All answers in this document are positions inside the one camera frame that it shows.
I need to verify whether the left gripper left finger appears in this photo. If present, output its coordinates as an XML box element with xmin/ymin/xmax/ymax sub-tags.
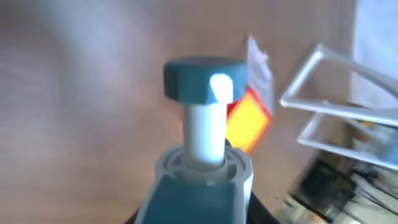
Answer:
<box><xmin>124</xmin><ymin>210</ymin><xmax>140</xmax><ymax>224</ymax></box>

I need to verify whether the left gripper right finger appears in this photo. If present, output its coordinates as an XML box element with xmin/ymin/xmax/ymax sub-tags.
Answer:
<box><xmin>248</xmin><ymin>192</ymin><xmax>281</xmax><ymax>224</ymax></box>

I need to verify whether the white pipette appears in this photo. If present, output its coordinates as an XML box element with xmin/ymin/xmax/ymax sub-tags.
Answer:
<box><xmin>133</xmin><ymin>55</ymin><xmax>254</xmax><ymax>224</ymax></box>

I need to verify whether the red and yellow tip box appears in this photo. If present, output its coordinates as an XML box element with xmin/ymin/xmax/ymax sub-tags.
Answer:
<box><xmin>224</xmin><ymin>35</ymin><xmax>276</xmax><ymax>156</ymax></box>

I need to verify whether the white and blue stand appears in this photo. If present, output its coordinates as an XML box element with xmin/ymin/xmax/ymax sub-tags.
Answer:
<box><xmin>278</xmin><ymin>42</ymin><xmax>398</xmax><ymax>172</ymax></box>

